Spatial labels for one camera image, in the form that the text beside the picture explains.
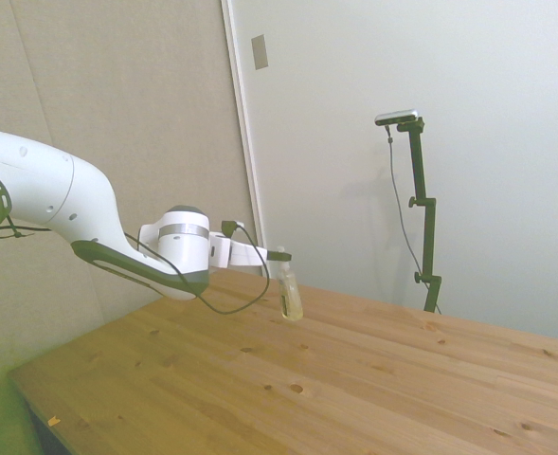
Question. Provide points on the grey wall plate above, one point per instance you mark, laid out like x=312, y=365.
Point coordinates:
x=259, y=52

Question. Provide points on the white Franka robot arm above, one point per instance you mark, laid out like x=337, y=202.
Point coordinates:
x=60, y=189

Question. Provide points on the grey exterior camera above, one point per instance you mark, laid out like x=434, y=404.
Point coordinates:
x=397, y=116

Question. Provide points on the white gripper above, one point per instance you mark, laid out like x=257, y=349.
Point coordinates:
x=245, y=253

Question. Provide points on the black articulated camera stand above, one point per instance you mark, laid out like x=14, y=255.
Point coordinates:
x=425, y=223

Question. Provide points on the small orange scrap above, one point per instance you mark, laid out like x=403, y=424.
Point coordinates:
x=53, y=420

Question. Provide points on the white vertical wall trim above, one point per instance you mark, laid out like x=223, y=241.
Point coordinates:
x=245, y=142

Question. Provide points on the clear hand soap pump bottle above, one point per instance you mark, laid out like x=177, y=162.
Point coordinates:
x=290, y=294

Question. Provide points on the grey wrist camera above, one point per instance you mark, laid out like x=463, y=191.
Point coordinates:
x=229, y=225

